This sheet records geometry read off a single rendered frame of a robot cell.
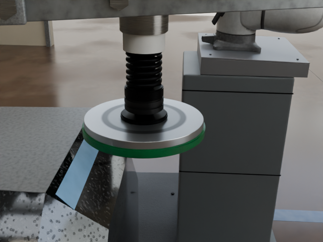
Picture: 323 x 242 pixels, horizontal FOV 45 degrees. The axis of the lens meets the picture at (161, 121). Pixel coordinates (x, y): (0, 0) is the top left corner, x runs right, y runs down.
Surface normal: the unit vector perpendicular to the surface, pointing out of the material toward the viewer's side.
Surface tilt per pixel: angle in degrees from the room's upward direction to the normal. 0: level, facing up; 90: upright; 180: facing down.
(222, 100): 90
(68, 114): 0
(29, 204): 45
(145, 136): 0
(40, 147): 0
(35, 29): 90
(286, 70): 90
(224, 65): 90
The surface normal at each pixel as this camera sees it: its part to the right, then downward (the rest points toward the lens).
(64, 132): 0.01, -0.92
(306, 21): -0.14, 0.72
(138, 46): -0.24, 0.37
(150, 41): 0.34, 0.36
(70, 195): 0.73, -0.62
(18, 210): -0.05, -0.38
